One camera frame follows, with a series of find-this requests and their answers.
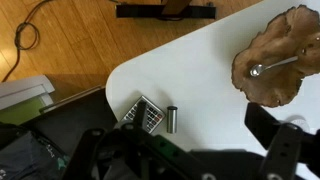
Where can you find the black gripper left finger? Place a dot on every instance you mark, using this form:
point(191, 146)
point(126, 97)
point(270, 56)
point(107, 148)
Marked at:
point(110, 153)

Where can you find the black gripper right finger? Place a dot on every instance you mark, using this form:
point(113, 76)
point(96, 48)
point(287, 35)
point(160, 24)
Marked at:
point(283, 150)

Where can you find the metal spoon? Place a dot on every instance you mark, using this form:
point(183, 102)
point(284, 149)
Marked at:
point(266, 67)

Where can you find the small metal cylinder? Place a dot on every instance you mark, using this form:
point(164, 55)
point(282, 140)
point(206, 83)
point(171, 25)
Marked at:
point(171, 119)

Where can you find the wooden stand post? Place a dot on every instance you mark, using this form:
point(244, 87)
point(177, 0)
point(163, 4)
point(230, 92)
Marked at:
point(175, 6)

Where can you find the black stand base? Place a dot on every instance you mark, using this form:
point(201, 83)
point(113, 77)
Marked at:
point(140, 11)

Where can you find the grey desk calculator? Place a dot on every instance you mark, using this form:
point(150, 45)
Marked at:
point(153, 116)

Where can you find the brown wooden slab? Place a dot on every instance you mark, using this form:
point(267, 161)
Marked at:
point(276, 43)

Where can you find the dark bench seat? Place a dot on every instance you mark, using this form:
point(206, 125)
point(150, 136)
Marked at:
point(76, 116)

